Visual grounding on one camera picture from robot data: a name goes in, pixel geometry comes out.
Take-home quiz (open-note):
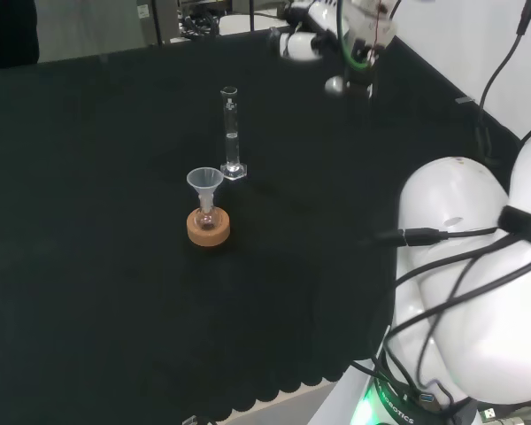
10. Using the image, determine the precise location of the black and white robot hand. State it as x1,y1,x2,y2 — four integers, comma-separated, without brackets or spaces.
269,27,381,128

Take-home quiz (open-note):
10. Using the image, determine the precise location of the clear glass graduated cylinder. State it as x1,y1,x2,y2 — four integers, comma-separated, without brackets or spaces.
219,86,249,182

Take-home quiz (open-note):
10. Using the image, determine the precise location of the grey cabinet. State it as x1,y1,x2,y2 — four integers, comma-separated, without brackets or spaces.
135,0,181,45

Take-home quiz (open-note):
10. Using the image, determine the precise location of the clear plastic funnel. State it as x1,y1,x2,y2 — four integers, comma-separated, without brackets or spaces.
186,166,225,213

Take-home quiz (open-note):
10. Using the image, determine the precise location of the round-bottom glass flask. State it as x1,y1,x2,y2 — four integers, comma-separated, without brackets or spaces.
193,204,218,231

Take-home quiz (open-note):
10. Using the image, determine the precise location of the pale board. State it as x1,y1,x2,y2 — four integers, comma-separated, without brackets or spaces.
34,0,157,63

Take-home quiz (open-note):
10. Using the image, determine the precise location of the black bench cloth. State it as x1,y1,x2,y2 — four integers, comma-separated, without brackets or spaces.
0,26,527,421

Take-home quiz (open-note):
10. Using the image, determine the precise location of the person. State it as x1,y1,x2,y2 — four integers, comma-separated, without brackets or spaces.
0,0,41,73

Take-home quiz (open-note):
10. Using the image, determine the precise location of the black cable bundle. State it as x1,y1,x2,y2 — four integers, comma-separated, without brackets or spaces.
179,9,222,41

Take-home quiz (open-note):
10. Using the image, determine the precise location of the black hanging cable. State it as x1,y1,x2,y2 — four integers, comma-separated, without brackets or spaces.
475,0,531,167

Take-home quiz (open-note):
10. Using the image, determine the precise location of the brown cork ring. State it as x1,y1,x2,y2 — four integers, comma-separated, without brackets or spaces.
186,207,231,248

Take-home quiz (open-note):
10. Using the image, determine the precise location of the black USB cable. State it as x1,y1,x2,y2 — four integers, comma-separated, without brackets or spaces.
357,226,508,248

